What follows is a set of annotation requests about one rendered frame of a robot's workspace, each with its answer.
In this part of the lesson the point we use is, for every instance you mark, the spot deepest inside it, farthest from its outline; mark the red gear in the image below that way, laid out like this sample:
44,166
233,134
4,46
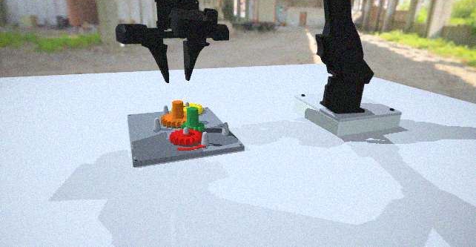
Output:
178,137

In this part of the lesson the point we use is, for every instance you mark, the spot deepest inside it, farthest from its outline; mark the yellow gear with black stripe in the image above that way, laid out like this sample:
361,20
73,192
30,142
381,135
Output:
193,105

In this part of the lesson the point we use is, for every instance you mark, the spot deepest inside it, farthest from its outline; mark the green gear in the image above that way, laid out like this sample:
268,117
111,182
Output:
193,120

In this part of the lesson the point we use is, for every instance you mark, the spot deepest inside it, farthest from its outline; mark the orange gear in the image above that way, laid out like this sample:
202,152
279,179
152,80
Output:
177,118

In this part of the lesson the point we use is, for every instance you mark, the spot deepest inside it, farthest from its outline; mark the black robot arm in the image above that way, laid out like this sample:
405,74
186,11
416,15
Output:
339,48

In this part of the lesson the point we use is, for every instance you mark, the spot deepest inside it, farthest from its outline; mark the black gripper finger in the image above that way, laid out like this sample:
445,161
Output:
159,52
191,51

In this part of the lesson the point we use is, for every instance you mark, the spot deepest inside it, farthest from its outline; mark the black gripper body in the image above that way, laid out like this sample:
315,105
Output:
141,34

